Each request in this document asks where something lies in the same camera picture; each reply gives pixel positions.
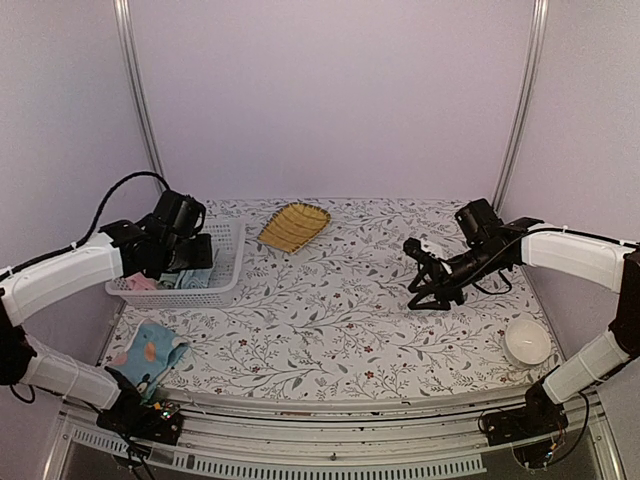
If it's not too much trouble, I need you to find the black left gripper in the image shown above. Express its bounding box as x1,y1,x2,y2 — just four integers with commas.
161,232,213,271

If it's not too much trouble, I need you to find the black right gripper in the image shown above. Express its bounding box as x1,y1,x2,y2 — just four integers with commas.
409,244,508,311

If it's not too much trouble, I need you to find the light blue towel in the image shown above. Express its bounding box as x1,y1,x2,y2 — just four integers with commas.
158,268,213,290

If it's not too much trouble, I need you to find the blue cartoon print towel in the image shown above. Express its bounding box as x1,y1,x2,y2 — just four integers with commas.
105,320,188,402

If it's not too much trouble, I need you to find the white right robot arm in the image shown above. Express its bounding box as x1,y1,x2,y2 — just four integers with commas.
403,199,639,436

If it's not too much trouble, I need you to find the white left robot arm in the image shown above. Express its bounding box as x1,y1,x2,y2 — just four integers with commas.
1,190,213,434

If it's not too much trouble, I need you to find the pink rolled towel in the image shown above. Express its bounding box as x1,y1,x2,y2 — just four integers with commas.
125,273,157,291

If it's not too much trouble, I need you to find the white plastic mesh basket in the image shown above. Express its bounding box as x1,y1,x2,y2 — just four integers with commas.
105,219,246,309

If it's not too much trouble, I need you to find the floral patterned table mat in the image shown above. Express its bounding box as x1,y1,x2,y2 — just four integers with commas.
106,199,562,402

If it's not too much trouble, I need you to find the white bowl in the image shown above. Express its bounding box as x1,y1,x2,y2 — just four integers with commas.
502,319,552,367

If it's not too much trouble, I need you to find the woven bamboo tray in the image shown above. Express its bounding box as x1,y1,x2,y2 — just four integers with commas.
258,202,331,254

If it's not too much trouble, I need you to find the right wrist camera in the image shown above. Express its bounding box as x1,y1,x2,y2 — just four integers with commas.
403,238,441,266

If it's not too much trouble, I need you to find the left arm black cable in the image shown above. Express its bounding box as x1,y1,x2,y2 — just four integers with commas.
0,171,174,281

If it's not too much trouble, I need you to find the aluminium front rail frame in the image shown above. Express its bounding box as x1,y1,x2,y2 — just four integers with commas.
43,387,629,479

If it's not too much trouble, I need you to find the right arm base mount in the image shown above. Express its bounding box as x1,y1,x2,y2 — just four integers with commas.
478,382,569,446

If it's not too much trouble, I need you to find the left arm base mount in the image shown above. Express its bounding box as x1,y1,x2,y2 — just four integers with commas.
96,394,184,446

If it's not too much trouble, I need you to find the left aluminium frame post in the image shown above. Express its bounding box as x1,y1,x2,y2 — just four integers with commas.
113,0,164,176

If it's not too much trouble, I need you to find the aluminium frame post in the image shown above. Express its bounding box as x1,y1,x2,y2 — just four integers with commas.
492,0,549,213
113,0,164,176

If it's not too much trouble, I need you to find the right aluminium frame post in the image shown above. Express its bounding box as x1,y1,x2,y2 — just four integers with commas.
492,0,549,213

